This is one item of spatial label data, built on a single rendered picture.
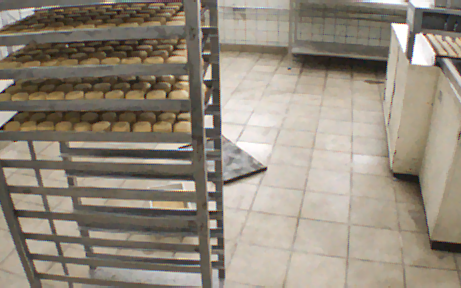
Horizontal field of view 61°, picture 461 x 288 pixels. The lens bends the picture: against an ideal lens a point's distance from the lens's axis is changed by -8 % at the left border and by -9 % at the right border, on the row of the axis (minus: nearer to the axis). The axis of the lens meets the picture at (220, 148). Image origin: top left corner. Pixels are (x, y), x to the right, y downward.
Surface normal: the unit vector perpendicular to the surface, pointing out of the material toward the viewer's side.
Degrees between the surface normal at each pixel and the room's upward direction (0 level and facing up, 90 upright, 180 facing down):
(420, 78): 90
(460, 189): 90
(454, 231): 90
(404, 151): 90
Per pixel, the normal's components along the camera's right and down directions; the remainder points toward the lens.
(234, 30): -0.28, 0.45
